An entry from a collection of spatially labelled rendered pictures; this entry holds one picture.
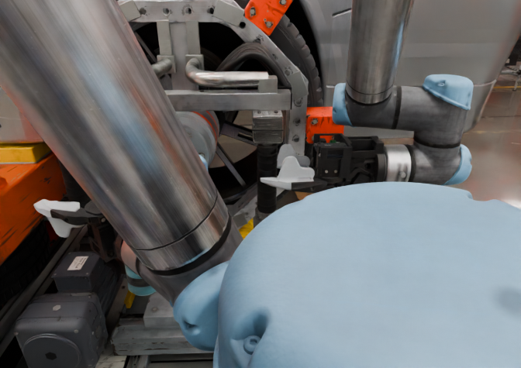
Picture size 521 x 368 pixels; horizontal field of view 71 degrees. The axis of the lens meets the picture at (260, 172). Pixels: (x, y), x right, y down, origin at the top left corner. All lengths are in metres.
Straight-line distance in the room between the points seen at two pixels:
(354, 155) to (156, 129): 0.47
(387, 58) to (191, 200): 0.38
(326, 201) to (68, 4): 0.15
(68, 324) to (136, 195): 0.86
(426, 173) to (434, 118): 0.10
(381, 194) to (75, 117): 0.15
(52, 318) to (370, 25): 0.96
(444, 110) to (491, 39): 0.58
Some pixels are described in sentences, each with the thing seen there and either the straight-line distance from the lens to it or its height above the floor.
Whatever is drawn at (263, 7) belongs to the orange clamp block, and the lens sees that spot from 0.79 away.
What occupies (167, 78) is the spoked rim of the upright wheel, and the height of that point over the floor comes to 0.95.
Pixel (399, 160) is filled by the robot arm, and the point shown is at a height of 0.87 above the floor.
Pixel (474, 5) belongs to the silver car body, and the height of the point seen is 1.11.
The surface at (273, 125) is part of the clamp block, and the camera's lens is 0.60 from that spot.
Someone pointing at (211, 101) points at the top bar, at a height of 0.97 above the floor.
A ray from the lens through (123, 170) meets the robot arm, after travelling 0.22.
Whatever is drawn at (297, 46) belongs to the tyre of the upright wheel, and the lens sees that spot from 0.89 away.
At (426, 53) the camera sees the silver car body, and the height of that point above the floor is 0.99.
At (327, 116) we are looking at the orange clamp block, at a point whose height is 0.88.
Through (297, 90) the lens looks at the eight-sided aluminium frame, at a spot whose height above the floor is 0.94.
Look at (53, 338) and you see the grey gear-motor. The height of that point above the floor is 0.38.
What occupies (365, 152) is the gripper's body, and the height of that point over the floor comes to 0.88.
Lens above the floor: 1.12
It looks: 25 degrees down
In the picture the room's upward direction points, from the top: straight up
